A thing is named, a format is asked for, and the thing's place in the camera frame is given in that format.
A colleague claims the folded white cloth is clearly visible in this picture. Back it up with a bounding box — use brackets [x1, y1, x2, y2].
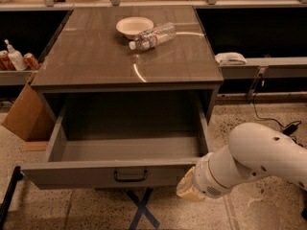
[215, 52, 247, 65]

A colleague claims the grey top drawer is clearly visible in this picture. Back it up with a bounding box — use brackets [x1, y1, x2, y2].
[22, 94, 208, 189]

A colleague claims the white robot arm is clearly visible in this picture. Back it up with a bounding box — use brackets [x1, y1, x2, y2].
[177, 123, 307, 202]

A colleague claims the clear plastic water bottle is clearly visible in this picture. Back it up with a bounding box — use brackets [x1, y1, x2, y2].
[129, 22, 176, 51]

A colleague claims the brown cardboard box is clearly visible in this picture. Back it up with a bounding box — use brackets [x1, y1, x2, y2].
[2, 73, 55, 142]

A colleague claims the black bar left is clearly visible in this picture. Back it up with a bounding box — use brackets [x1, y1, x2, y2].
[0, 166, 23, 230]

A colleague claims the grey shelf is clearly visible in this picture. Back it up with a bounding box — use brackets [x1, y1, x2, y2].
[221, 57, 307, 80]
[0, 70, 36, 86]

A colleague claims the white pump bottle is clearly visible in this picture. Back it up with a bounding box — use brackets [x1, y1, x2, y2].
[4, 39, 27, 71]

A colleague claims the white paper bowl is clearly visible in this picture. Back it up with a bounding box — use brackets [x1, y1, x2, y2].
[116, 17, 154, 39]

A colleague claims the grey drawer cabinet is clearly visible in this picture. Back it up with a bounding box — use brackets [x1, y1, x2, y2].
[32, 5, 223, 120]

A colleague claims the red soda can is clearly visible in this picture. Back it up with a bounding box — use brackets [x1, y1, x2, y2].
[24, 53, 40, 70]

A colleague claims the grey shelf right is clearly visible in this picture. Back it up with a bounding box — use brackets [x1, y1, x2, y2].
[221, 57, 307, 80]

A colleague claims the black power adapter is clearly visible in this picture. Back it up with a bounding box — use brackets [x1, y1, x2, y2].
[282, 121, 301, 136]

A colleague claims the grey shelf left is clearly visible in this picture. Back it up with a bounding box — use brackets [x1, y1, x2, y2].
[0, 70, 36, 86]

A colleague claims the red can at edge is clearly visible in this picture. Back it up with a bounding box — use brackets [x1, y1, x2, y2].
[0, 50, 14, 71]

